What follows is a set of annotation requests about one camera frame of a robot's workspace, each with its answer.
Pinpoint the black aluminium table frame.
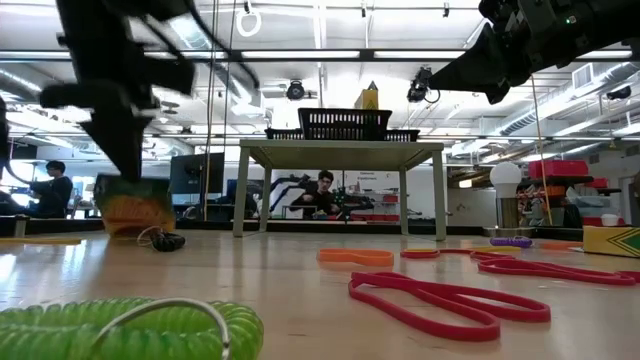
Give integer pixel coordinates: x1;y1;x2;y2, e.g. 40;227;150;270
0;215;586;238

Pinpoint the purple coil keychain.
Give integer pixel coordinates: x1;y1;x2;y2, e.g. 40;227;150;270
489;235;534;248

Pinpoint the black computer monitor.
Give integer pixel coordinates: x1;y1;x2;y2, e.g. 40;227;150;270
168;152;227;196

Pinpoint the red bin shelf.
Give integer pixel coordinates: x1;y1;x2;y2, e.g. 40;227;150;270
344;191;401;222

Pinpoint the black overhead frame bar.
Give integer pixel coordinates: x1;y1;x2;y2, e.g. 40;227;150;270
0;47;481;64

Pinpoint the black ceiling spotlight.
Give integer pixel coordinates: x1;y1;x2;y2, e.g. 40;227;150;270
406;65;441;105

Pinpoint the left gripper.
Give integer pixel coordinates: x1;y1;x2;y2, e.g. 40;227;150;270
39;49;196;182

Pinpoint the long red rubber band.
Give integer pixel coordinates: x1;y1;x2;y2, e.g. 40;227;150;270
469;249;640;288

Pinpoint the black ceiling camera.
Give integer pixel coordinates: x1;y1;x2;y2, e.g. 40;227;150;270
605;84;634;102

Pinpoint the red storage bin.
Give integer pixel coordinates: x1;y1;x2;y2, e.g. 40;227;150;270
527;159;590;181

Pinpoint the white hanging cable loop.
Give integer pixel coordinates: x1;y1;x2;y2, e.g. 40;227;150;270
234;6;264;39

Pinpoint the black overhead camera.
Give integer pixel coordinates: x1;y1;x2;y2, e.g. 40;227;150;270
285;79;307;102

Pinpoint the black plastic slotted basket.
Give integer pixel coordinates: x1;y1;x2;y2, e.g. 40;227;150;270
263;127;305;142
297;107;393;142
384;128;421;143

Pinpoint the black coil keychain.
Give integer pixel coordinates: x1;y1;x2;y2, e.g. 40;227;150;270
135;224;187;253

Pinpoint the green coil keychain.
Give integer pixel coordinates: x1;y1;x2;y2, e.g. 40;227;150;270
0;296;265;360

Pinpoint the person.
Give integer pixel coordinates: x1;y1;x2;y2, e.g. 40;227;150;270
292;169;341;221
28;159;75;219

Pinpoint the dark storage shelf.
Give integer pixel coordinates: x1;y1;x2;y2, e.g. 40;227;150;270
519;173;617;229

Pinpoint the white bulb table lamp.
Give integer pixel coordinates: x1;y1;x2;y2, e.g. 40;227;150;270
481;160;537;239

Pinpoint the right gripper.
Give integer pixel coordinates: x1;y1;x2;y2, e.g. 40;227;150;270
428;0;596;105

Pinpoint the orange rubber band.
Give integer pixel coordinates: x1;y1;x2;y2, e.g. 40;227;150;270
537;240;585;251
315;248;396;268

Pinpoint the yellow green crayon box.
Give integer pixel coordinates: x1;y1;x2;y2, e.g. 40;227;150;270
93;173;177;237
582;225;640;259
353;80;380;111

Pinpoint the green perforated metal riser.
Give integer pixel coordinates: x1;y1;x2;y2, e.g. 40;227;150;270
232;138;448;242

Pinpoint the yellow rubber band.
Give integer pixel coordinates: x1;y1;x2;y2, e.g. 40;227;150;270
467;244;524;253
0;236;84;247

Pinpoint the yellow hanging cable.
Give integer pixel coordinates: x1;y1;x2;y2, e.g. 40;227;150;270
529;74;555;227

